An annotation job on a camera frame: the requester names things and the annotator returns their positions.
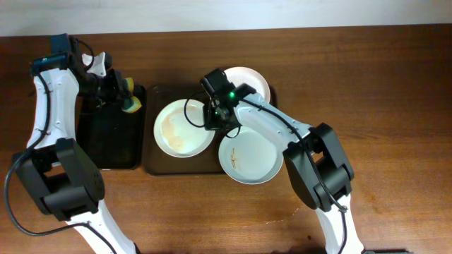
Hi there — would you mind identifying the green yellow sponge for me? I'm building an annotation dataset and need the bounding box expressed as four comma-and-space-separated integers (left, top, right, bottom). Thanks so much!
121, 78, 142, 114

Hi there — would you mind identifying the white plate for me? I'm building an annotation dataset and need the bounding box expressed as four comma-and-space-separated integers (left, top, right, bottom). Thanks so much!
153, 99, 215, 158
224, 66, 271, 102

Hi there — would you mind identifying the white plate top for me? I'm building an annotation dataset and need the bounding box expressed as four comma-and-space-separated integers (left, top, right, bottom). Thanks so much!
224, 66, 271, 102

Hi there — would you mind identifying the pale blue plate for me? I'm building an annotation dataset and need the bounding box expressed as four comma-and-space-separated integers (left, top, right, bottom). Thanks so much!
218, 127, 283, 185

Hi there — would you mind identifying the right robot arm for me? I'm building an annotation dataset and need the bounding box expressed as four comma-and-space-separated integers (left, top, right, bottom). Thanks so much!
200, 68, 364, 253

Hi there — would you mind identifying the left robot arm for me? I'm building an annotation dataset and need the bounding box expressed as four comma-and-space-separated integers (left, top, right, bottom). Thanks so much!
4, 33, 141, 253

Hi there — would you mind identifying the black rectangular tray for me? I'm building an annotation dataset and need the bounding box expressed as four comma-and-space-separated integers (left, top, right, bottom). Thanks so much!
76, 85, 147, 170

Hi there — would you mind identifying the brown serving tray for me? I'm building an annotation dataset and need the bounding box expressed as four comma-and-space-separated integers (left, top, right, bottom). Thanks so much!
141, 83, 280, 177

